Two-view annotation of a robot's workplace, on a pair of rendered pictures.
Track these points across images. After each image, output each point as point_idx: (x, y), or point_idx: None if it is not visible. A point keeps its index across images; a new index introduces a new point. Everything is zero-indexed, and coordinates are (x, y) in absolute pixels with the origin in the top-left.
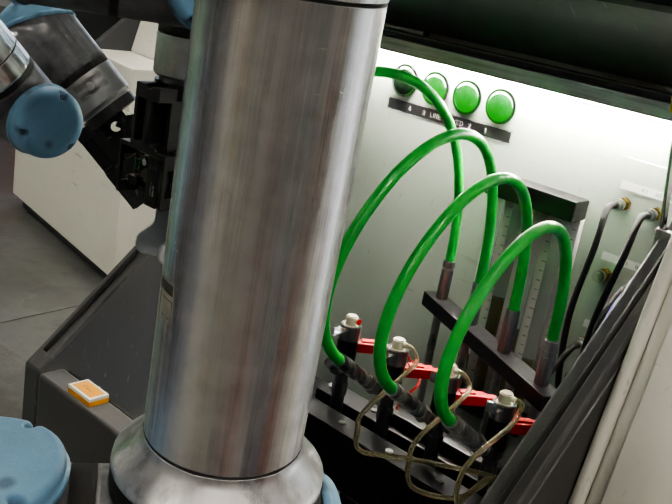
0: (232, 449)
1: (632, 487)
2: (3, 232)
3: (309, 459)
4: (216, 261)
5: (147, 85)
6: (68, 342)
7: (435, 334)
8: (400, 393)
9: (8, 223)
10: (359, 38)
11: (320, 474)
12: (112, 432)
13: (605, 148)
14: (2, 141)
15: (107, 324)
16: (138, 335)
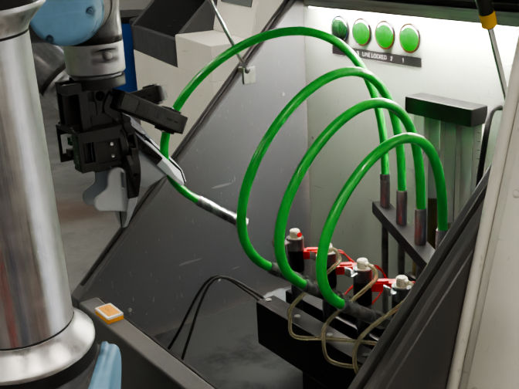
0: (0, 330)
1: (493, 343)
2: (138, 195)
3: (76, 334)
4: None
5: (61, 84)
6: (97, 277)
7: (385, 236)
8: (310, 287)
9: (142, 187)
10: None
11: (86, 343)
12: (122, 340)
13: (491, 59)
14: (138, 120)
15: (127, 260)
16: (154, 265)
